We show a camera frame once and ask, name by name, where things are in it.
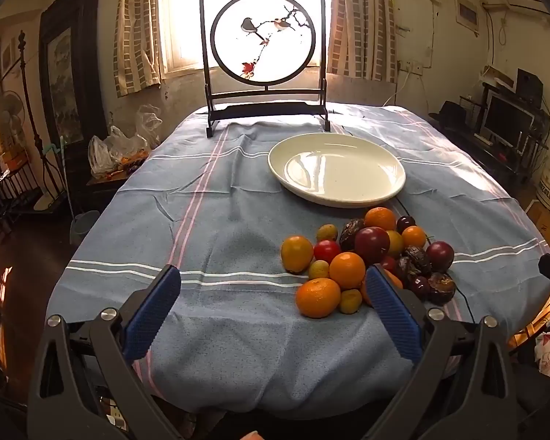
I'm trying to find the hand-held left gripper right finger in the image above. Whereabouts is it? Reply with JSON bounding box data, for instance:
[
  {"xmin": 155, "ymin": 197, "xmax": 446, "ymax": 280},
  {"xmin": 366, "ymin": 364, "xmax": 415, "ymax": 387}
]
[{"xmin": 362, "ymin": 264, "xmax": 528, "ymax": 440}]

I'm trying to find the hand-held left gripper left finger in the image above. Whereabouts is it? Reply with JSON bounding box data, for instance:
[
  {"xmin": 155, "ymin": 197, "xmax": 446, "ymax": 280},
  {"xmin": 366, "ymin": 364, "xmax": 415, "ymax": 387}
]
[{"xmin": 27, "ymin": 264, "xmax": 183, "ymax": 440}]

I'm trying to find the wrinkled dark passion fruit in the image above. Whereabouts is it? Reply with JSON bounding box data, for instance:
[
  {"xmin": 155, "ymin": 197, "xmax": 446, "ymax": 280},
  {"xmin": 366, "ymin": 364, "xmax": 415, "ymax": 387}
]
[
  {"xmin": 427, "ymin": 273, "xmax": 457, "ymax": 306},
  {"xmin": 396, "ymin": 246, "xmax": 434, "ymax": 280},
  {"xmin": 339, "ymin": 219, "xmax": 366, "ymax": 252}
]

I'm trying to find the dark red plum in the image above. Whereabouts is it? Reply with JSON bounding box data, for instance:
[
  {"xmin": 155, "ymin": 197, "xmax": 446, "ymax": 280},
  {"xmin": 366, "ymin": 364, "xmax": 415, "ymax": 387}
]
[
  {"xmin": 354, "ymin": 227, "xmax": 391, "ymax": 267},
  {"xmin": 425, "ymin": 241, "xmax": 455, "ymax": 272}
]

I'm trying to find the small orange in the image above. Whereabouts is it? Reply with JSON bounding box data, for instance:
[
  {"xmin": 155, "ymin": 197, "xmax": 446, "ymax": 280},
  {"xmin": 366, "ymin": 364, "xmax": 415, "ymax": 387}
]
[{"xmin": 401, "ymin": 226, "xmax": 427, "ymax": 249}]

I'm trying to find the yellow-orange citrus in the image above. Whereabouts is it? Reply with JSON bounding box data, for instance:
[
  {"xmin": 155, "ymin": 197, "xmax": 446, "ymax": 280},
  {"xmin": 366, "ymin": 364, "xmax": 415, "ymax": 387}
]
[{"xmin": 281, "ymin": 235, "xmax": 315, "ymax": 274}]

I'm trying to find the white ceramic plate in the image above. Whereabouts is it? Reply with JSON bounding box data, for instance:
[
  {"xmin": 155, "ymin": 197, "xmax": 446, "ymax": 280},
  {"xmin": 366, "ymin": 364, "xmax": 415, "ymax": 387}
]
[{"xmin": 268, "ymin": 132, "xmax": 407, "ymax": 207}]

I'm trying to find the yellow citrus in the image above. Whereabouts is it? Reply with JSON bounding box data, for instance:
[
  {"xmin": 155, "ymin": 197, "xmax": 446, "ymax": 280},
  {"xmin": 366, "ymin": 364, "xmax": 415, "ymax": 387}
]
[{"xmin": 386, "ymin": 230, "xmax": 405, "ymax": 260}]

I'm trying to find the grey waste bin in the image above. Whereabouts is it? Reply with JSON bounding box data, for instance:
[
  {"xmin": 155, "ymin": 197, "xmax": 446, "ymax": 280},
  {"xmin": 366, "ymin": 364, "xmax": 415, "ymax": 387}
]
[{"xmin": 69, "ymin": 210, "xmax": 102, "ymax": 245}]

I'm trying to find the blue striped tablecloth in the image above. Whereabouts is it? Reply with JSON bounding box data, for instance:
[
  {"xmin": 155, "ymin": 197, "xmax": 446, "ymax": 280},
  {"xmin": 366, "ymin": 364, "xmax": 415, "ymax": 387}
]
[{"xmin": 45, "ymin": 100, "xmax": 550, "ymax": 422}]

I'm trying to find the black desk rack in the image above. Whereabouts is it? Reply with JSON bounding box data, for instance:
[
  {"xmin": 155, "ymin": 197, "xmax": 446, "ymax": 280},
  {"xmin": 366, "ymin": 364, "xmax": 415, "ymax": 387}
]
[{"xmin": 433, "ymin": 81, "xmax": 550, "ymax": 186}]

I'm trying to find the computer monitor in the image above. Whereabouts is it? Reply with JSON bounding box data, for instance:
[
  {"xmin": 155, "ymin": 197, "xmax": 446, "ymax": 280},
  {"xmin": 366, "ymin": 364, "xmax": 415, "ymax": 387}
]
[{"xmin": 480, "ymin": 93, "xmax": 535, "ymax": 148}]

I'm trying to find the plastic bag with contents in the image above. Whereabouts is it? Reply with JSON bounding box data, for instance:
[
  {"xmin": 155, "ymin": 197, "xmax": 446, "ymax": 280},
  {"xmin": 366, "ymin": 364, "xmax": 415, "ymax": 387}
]
[{"xmin": 88, "ymin": 125, "xmax": 151, "ymax": 179}]

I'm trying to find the black speaker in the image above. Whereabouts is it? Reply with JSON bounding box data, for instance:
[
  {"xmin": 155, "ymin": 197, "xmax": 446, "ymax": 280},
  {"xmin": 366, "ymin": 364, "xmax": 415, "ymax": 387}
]
[{"xmin": 516, "ymin": 68, "xmax": 544, "ymax": 109}]

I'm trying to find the black hat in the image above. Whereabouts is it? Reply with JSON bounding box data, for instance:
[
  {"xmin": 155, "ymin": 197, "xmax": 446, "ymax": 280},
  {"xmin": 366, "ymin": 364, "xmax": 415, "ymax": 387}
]
[{"xmin": 433, "ymin": 101, "xmax": 469, "ymax": 130}]

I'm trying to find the clear plastic bag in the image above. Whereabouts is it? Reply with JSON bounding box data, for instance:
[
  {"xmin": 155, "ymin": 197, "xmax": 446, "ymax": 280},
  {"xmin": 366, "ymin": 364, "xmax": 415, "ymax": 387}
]
[{"xmin": 136, "ymin": 103, "xmax": 164, "ymax": 148}]

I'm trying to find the dark framed painting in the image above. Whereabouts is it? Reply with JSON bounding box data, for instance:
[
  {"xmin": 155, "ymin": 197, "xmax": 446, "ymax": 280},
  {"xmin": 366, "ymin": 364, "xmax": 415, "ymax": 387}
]
[{"xmin": 38, "ymin": 0, "xmax": 116, "ymax": 214}]

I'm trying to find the standing fan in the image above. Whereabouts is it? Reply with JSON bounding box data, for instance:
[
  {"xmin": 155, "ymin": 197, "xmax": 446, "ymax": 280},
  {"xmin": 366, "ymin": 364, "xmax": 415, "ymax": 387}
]
[{"xmin": 0, "ymin": 89, "xmax": 29, "ymax": 159}]

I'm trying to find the checked curtain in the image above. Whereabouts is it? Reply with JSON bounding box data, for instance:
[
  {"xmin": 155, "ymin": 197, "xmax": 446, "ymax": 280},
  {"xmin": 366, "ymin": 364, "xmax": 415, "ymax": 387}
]
[
  {"xmin": 114, "ymin": 0, "xmax": 166, "ymax": 98},
  {"xmin": 327, "ymin": 0, "xmax": 397, "ymax": 84}
]

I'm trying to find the bright window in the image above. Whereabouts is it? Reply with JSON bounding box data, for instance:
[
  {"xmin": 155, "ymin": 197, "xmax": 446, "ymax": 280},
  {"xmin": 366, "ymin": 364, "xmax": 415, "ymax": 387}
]
[{"xmin": 158, "ymin": 0, "xmax": 344, "ymax": 75}]

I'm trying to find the bird painting table screen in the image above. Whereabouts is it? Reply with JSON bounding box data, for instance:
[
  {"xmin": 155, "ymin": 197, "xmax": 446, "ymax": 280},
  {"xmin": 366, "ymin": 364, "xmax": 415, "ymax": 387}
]
[{"xmin": 199, "ymin": 0, "xmax": 331, "ymax": 139}]

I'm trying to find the black cable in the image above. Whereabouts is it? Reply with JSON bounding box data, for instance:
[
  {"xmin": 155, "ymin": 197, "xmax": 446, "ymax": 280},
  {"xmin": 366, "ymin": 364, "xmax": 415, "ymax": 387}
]
[{"xmin": 454, "ymin": 283, "xmax": 478, "ymax": 327}]

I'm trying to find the wall vent box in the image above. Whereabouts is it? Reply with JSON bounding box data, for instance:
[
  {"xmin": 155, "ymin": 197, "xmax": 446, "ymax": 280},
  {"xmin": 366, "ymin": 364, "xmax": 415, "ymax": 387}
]
[{"xmin": 455, "ymin": 0, "xmax": 480, "ymax": 36}]

